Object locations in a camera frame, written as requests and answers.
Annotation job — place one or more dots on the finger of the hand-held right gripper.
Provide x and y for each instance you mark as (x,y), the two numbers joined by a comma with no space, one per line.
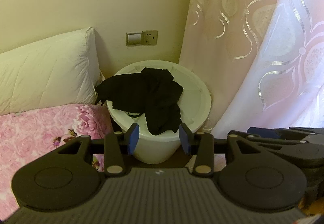
(263,132)
(308,129)

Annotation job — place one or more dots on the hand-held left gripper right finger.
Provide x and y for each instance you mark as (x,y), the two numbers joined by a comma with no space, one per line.
(184,141)

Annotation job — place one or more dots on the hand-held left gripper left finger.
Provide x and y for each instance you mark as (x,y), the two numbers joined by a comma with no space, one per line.
(133,139)

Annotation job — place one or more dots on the white round laundry bin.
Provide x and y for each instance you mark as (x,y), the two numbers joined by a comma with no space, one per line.
(192,102)

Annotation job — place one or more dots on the black pants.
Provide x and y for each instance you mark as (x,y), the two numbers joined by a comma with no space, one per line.
(154,94)

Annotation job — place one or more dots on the white patterned curtain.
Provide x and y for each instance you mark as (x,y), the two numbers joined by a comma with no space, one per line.
(291,61)

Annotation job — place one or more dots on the pink rose-print blanket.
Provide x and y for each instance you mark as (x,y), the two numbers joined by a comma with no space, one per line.
(38,132)

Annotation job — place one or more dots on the white quilted pillow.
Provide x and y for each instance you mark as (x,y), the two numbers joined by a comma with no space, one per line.
(43,72)

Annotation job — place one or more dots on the pink patterned curtain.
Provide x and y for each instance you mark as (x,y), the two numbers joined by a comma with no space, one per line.
(222,23)

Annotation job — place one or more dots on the wall power socket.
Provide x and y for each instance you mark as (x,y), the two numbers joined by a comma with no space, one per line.
(149,37)

